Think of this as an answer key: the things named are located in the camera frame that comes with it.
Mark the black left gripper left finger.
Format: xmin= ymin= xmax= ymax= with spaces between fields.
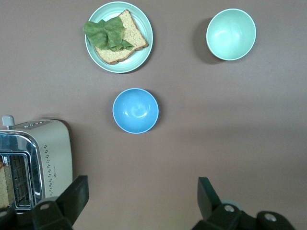
xmin=32 ymin=175 xmax=89 ymax=230

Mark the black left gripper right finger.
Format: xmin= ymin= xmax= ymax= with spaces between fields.
xmin=191 ymin=177 xmax=243 ymax=230

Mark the blue bowl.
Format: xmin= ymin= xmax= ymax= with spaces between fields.
xmin=112 ymin=88 xmax=159 ymax=134

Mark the pale green bowl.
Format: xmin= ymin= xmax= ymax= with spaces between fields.
xmin=206 ymin=8 xmax=257 ymax=61

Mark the beige chrome toaster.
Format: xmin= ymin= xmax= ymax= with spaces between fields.
xmin=0 ymin=115 xmax=73 ymax=211

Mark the toast slice in toaster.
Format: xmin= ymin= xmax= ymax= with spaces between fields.
xmin=0 ymin=160 xmax=14 ymax=209

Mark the brown table cover mat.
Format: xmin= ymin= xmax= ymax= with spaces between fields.
xmin=0 ymin=0 xmax=307 ymax=230

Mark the green lettuce leaf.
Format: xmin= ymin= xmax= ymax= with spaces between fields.
xmin=83 ymin=17 xmax=134 ymax=51

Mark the brown bread slice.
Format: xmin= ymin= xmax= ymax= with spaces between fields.
xmin=94 ymin=9 xmax=149 ymax=65

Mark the pale green round plate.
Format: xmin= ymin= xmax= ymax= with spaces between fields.
xmin=84 ymin=1 xmax=154 ymax=74

